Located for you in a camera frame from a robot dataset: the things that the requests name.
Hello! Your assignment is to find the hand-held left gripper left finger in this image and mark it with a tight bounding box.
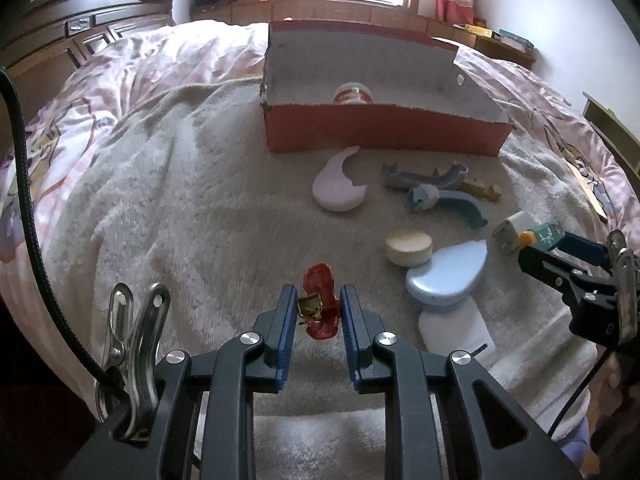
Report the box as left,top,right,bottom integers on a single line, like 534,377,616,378
65,284,298,480

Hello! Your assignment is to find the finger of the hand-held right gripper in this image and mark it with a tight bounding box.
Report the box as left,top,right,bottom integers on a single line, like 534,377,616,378
517,246,597,302
557,231,612,267

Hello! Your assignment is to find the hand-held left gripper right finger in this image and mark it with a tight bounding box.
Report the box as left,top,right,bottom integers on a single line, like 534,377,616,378
341,284,582,480

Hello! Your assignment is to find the teal tube with orange cap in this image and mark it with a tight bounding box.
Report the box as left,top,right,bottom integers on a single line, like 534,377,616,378
517,222,564,251

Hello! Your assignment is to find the red toy car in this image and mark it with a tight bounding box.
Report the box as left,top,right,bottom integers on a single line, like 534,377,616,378
298,262,344,342

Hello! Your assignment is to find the light blue teardrop foam piece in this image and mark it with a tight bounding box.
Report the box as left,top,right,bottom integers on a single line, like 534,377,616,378
404,238,489,306

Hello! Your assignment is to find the white plastic case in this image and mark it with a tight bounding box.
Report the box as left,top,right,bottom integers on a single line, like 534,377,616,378
417,294,497,369

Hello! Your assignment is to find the red cardboard box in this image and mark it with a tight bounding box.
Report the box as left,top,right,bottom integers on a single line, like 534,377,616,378
260,19,516,157

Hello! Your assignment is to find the white charger plug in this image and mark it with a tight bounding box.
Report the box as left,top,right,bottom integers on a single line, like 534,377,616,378
492,211,536,255

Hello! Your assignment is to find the flat wooden strip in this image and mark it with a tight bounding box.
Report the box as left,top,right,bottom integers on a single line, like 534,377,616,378
574,159,609,224

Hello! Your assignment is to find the notched wooden block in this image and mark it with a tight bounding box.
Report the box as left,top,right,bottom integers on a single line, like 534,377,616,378
459,177,503,205

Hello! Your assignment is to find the blue toy track piece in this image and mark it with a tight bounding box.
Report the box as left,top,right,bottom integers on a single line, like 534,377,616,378
405,183,489,230

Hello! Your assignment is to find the round cream disc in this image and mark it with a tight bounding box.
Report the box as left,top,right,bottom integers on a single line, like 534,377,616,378
384,229,434,266

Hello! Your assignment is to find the pale wooden shelf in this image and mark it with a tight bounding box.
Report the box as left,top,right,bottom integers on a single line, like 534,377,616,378
582,91,640,177

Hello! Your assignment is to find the lilac cloth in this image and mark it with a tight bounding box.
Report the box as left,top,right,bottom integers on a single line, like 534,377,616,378
561,417,592,463

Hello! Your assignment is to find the pink foam piece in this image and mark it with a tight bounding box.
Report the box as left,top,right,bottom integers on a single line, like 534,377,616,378
312,145,367,212

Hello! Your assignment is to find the grey toy track piece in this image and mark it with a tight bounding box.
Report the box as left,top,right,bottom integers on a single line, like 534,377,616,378
382,160,471,194

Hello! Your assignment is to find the beige fleece blanket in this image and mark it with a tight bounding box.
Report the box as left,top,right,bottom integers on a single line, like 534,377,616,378
37,76,598,480

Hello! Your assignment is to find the small glass jar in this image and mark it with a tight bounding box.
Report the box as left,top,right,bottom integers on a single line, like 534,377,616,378
332,82,374,105

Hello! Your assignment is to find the pink printed quilt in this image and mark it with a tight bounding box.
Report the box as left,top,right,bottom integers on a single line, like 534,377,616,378
0,19,628,411

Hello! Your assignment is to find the wooden window ledge cabinet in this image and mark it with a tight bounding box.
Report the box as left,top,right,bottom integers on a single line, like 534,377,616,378
189,0,536,72

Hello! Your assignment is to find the dark wooden headboard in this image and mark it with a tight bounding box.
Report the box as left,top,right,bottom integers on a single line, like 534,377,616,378
0,0,176,128

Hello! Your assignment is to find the thin black cable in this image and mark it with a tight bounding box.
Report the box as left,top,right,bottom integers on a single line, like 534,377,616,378
549,347,603,437

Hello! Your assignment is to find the thick black cable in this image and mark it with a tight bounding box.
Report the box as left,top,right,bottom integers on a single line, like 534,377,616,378
0,67,127,397

